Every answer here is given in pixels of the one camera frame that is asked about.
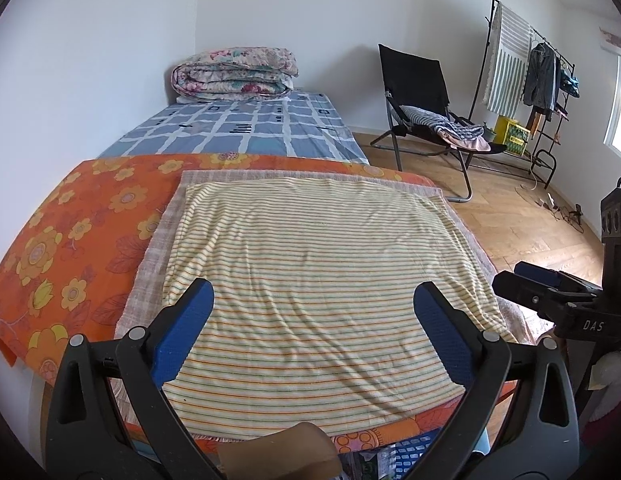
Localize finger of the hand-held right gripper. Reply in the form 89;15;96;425
514;261;604;297
493;271;599;319

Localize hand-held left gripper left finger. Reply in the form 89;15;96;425
45;277;226;480

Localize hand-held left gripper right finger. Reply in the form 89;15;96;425
411;281;582;480

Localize brown paper bag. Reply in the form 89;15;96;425
218;422;344;480

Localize black clothes rack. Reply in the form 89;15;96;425
469;0;577;189

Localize yellow striped cloth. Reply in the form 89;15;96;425
160;180;514;439

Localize yellow crate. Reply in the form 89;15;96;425
493;116;533;156

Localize orange floral sheet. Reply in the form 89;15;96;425
0;152;496;461

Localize teal garment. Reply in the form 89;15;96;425
558;67;581;99

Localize grey striped cloth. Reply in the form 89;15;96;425
401;106;484;144

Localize dark jacket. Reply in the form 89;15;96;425
522;42;562;111

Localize blue checked bed sheet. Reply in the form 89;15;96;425
98;89;370;165

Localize green striped towel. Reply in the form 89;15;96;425
483;2;533;119

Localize black folding chair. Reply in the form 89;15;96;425
369;44;509;204

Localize folded floral quilt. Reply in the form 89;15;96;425
171;47;299;106

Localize floor cables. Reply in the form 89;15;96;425
515;180;587;234

